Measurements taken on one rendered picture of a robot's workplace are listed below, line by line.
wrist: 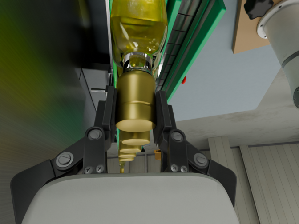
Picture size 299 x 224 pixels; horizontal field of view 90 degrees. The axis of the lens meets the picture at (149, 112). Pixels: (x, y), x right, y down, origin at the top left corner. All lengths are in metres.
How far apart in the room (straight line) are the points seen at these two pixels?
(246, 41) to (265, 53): 0.16
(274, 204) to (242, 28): 7.25
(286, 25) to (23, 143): 0.60
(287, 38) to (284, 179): 7.28
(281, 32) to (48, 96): 0.56
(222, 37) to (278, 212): 7.28
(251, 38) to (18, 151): 0.67
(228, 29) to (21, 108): 0.59
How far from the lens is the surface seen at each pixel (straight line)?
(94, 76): 0.55
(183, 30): 0.41
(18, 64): 0.21
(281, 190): 7.66
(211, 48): 0.66
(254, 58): 0.79
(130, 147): 0.22
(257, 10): 0.27
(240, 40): 0.65
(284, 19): 0.59
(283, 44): 0.55
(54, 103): 0.28
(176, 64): 0.45
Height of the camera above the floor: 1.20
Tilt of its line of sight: 24 degrees down
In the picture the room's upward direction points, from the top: 179 degrees clockwise
